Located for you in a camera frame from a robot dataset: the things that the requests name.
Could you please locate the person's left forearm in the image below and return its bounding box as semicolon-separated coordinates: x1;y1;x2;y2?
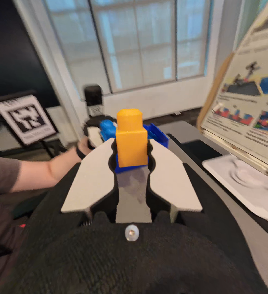
11;149;84;192

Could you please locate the blue plastic bin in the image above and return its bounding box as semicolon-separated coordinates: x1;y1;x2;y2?
114;123;170;174

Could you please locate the orange one-stud mega block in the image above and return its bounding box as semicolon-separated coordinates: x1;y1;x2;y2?
116;109;148;168

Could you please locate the black framed marker sign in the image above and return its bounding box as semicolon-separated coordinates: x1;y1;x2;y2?
0;94;58;145

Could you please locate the blue mega block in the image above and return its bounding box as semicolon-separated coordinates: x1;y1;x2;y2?
100;119;118;142

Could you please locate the instruction sheet board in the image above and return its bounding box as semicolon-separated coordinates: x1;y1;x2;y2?
196;0;268;171

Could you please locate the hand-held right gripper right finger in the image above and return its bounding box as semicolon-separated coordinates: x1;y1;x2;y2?
146;138;203;215

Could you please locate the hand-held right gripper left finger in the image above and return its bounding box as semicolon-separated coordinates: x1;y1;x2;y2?
61;138;120;219

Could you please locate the large black wall screen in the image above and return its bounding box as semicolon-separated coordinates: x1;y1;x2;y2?
0;0;61;109

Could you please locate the person's left hand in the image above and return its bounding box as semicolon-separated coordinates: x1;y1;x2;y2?
77;137;95;157

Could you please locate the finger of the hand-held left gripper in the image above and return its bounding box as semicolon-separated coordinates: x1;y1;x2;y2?
87;126;105;148

